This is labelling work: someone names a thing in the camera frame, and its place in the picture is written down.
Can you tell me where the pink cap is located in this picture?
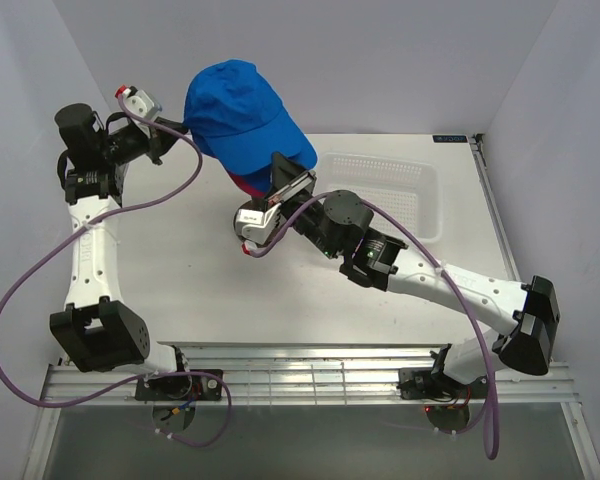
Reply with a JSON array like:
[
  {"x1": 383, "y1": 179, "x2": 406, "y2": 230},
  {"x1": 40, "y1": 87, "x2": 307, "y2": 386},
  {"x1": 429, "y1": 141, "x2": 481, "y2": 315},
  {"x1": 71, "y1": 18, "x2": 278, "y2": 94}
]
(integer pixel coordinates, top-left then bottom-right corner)
[{"x1": 227, "y1": 171, "x2": 266, "y2": 198}]

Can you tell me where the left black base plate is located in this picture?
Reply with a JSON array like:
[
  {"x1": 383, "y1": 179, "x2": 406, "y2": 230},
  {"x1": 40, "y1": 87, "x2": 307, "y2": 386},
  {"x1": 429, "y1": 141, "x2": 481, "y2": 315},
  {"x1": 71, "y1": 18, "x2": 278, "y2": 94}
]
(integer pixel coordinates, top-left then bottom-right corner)
[{"x1": 134, "y1": 369, "x2": 224, "y2": 402}]

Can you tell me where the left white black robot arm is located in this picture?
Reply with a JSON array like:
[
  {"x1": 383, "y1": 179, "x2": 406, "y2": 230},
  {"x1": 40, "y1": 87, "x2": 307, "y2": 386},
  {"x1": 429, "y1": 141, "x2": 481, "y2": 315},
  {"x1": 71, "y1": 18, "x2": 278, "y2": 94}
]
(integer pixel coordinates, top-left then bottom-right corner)
[{"x1": 50, "y1": 103, "x2": 192, "y2": 400}]

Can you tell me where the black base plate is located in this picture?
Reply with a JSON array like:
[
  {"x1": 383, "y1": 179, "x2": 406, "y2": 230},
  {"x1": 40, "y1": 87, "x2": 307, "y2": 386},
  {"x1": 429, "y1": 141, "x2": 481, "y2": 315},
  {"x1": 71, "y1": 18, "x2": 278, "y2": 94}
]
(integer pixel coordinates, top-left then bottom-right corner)
[
  {"x1": 134, "y1": 369, "x2": 224, "y2": 402},
  {"x1": 397, "y1": 344, "x2": 488, "y2": 402}
]

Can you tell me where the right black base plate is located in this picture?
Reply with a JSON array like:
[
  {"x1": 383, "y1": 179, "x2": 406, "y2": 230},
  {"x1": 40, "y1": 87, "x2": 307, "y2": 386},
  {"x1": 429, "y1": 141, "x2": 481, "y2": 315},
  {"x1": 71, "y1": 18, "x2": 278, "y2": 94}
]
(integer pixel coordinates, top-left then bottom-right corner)
[{"x1": 397, "y1": 344, "x2": 488, "y2": 402}]

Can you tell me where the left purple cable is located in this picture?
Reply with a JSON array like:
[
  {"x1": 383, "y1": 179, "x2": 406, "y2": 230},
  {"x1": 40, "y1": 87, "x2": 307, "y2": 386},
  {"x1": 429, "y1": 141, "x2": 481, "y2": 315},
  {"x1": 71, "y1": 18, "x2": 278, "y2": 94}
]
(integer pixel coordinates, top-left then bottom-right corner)
[{"x1": 0, "y1": 94, "x2": 233, "y2": 448}]

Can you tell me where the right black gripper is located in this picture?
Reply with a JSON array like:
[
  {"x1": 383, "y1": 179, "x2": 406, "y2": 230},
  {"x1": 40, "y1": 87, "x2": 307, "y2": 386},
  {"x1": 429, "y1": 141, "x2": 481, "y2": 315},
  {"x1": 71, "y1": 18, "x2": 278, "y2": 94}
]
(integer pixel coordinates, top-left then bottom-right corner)
[{"x1": 259, "y1": 151, "x2": 339, "y2": 261}]

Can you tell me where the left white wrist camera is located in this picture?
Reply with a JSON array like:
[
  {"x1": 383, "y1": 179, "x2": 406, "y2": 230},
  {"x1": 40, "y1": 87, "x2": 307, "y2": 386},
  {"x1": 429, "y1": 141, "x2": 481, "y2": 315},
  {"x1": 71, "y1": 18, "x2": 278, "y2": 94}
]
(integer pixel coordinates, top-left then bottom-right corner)
[{"x1": 115, "y1": 85, "x2": 162, "y2": 121}]

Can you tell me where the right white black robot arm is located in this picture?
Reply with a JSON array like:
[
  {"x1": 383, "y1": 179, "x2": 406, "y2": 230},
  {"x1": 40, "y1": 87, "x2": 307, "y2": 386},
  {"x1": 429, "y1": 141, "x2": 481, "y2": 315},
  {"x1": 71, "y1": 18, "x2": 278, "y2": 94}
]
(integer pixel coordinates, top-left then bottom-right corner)
[{"x1": 265, "y1": 152, "x2": 560, "y2": 399}]

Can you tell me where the blue cap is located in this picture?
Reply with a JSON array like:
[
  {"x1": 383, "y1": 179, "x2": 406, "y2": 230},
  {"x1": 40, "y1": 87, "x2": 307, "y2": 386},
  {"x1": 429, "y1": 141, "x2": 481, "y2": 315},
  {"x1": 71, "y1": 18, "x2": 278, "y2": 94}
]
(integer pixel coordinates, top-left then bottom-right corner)
[
  {"x1": 183, "y1": 59, "x2": 317, "y2": 176},
  {"x1": 196, "y1": 137, "x2": 271, "y2": 193}
]

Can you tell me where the aluminium rail frame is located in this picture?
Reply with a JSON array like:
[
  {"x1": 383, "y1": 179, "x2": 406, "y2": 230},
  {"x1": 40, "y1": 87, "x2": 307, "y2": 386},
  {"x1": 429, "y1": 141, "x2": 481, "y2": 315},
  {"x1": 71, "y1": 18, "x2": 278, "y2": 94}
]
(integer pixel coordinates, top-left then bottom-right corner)
[{"x1": 42, "y1": 134, "x2": 580, "y2": 406}]

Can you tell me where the white plastic basket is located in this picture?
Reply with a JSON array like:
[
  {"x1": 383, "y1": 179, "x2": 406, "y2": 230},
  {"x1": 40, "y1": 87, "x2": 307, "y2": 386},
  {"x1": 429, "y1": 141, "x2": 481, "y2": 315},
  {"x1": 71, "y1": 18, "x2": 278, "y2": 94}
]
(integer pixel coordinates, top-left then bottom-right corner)
[{"x1": 316, "y1": 152, "x2": 443, "y2": 245}]

